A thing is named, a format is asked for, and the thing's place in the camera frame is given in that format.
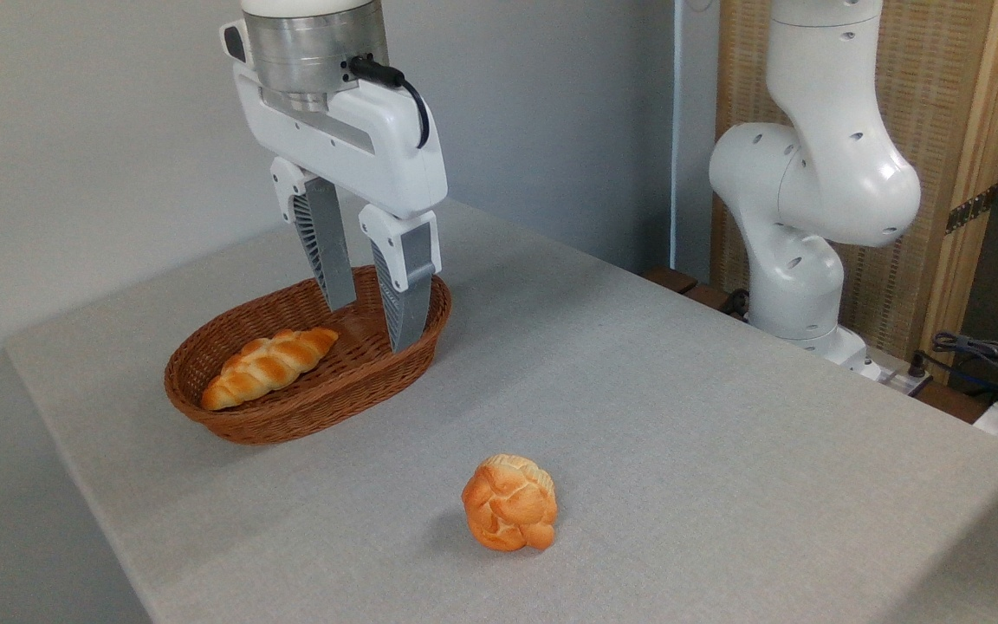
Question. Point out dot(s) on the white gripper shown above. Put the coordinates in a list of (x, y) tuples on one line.
[(378, 139)]

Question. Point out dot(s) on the round braided bread bun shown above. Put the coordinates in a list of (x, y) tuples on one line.
[(510, 504)]

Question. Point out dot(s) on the long braided bread loaf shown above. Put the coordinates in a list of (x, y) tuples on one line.
[(269, 366)]

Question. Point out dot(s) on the brown wicker oval basket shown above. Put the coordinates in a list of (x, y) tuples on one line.
[(308, 407)]

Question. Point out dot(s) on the black metal hinge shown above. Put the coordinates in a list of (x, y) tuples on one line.
[(971, 209)]

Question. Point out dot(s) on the white vertical wall conduit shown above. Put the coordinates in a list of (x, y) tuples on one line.
[(676, 130)]

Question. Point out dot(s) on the rattan screen with wooden frame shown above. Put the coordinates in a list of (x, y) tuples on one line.
[(941, 87)]

